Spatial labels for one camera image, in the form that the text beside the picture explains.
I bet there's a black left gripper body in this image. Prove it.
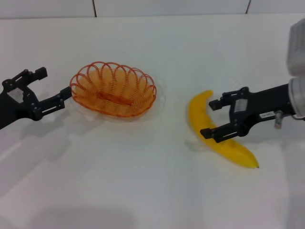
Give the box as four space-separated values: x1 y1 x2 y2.
0 85 43 131

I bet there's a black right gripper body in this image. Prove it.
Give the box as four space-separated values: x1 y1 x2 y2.
229 83 298 138

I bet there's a yellow plastic banana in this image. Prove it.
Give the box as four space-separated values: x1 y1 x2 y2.
188 90 260 169

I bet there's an orange wire basket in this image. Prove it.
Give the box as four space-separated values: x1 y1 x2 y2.
69 61 157 118

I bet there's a silver right gripper cable plug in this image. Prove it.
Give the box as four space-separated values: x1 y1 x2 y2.
274 111 298 129

